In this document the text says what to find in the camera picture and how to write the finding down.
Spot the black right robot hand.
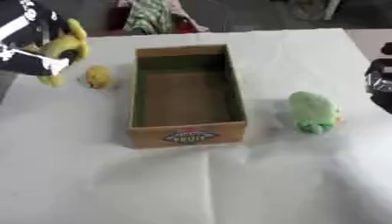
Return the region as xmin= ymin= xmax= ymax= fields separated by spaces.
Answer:
xmin=362 ymin=42 xmax=392 ymax=116

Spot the green white checked cloth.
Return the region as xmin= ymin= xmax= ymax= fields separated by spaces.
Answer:
xmin=122 ymin=0 xmax=175 ymax=35

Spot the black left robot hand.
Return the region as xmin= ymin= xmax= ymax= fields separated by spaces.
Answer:
xmin=0 ymin=0 xmax=74 ymax=77

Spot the small yellow soft toy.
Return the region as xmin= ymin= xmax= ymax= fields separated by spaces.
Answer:
xmin=82 ymin=66 xmax=114 ymax=90

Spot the green soft toy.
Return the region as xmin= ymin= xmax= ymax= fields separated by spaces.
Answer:
xmin=286 ymin=90 xmax=345 ymax=135

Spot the pale pink cloth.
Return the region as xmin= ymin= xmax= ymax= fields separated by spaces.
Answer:
xmin=166 ymin=0 xmax=212 ymax=33

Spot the tan cardboard box green inside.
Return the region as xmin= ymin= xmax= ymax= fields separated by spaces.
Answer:
xmin=127 ymin=44 xmax=249 ymax=150

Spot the yellow-green soft toy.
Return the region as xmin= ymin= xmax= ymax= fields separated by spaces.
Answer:
xmin=21 ymin=17 xmax=92 ymax=88

